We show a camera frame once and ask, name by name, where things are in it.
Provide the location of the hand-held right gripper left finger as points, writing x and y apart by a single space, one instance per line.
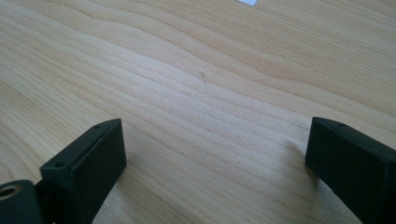
87 168

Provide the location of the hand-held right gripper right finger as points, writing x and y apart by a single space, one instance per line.
351 161

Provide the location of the white paper piece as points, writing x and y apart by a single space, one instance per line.
248 2

